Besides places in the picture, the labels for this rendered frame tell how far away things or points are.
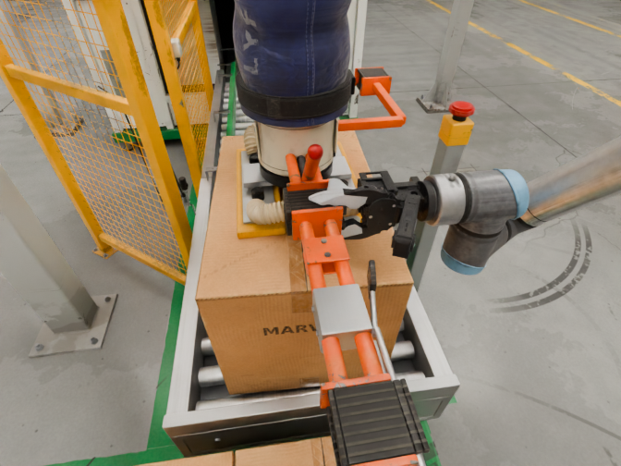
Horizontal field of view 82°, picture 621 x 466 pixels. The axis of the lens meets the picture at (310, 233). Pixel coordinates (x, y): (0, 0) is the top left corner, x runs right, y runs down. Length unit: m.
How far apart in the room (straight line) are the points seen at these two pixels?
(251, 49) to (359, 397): 0.55
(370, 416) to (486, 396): 1.37
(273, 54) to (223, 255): 0.38
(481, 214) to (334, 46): 0.37
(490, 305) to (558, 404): 0.48
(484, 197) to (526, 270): 1.62
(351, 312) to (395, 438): 0.15
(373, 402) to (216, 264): 0.43
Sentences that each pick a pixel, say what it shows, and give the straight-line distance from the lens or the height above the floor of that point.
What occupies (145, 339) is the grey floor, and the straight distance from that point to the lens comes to 1.86.
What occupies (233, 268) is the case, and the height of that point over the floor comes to 0.95.
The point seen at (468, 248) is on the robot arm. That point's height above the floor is 0.99.
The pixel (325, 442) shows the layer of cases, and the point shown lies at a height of 0.54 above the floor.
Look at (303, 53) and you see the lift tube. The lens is 0.65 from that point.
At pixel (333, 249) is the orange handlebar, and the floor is 1.09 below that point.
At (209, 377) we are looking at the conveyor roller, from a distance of 1.05.
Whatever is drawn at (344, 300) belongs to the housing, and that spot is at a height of 1.10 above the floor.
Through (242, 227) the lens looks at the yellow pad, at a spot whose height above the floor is 0.97.
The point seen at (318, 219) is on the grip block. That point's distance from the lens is 0.57.
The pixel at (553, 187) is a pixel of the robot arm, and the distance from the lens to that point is 0.78.
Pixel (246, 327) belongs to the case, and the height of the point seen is 0.85.
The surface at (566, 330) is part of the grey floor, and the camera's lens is 2.10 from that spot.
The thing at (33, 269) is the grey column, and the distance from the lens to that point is 1.72.
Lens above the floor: 1.47
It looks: 43 degrees down
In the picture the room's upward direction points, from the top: straight up
